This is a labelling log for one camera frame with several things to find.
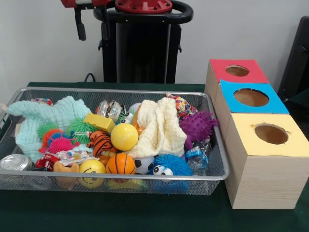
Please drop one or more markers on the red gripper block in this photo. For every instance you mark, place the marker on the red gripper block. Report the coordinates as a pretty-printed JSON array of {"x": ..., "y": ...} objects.
[{"x": 101, "y": 3}]

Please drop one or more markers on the orange striped tiger plush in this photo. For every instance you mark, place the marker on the orange striped tiger plush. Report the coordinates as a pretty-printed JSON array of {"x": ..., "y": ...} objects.
[{"x": 101, "y": 142}]

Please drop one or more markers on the clear mesh bin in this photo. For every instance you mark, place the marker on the clear mesh bin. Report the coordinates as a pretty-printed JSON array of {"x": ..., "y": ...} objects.
[{"x": 205, "y": 186}]

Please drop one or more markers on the wooden box with three holes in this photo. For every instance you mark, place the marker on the wooden box with three holes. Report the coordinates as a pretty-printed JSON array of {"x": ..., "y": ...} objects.
[{"x": 265, "y": 183}]

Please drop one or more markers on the mint green muslin cloth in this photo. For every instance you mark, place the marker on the mint green muslin cloth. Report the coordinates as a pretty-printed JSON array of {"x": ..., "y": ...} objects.
[{"x": 65, "y": 108}]

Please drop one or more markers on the yellow sponge block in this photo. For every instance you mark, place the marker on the yellow sponge block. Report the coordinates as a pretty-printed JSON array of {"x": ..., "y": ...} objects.
[{"x": 99, "y": 122}]

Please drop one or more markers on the green puffer ball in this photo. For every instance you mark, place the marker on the green puffer ball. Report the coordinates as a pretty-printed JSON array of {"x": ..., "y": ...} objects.
[{"x": 77, "y": 128}]

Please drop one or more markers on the yellow tennis ball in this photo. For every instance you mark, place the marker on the yellow tennis ball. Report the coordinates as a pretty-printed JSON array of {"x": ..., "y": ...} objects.
[{"x": 124, "y": 137}]

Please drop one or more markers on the cream muslin cloth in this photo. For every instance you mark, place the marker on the cream muslin cloth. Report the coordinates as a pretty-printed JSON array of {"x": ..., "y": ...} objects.
[{"x": 157, "y": 130}]

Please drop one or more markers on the orange toy basketball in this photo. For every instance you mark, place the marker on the orange toy basketball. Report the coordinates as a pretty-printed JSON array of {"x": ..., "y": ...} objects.
[{"x": 120, "y": 164}]

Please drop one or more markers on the yellow smiley ball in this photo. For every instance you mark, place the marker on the yellow smiley ball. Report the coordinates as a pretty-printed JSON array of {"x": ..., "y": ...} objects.
[{"x": 93, "y": 167}]

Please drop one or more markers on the purple spiky ball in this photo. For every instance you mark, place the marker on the purple spiky ball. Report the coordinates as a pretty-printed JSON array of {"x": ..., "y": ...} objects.
[{"x": 196, "y": 126}]

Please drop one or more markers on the blue fuzzy ball with eyes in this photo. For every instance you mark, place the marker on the blue fuzzy ball with eyes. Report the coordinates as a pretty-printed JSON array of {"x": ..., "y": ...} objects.
[{"x": 171, "y": 162}]

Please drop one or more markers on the silver drink can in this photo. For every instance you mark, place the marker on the silver drink can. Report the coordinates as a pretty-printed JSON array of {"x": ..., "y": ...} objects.
[{"x": 14, "y": 162}]

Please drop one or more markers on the dark green tablecloth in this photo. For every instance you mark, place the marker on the dark green tablecloth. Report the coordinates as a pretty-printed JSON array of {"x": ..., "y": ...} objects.
[{"x": 120, "y": 212}]

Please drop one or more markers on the black stand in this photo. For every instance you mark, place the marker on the black stand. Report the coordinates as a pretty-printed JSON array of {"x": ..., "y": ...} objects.
[{"x": 297, "y": 60}]

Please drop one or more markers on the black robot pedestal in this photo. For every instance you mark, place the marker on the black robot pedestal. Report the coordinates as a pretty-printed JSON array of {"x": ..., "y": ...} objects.
[{"x": 142, "y": 48}]

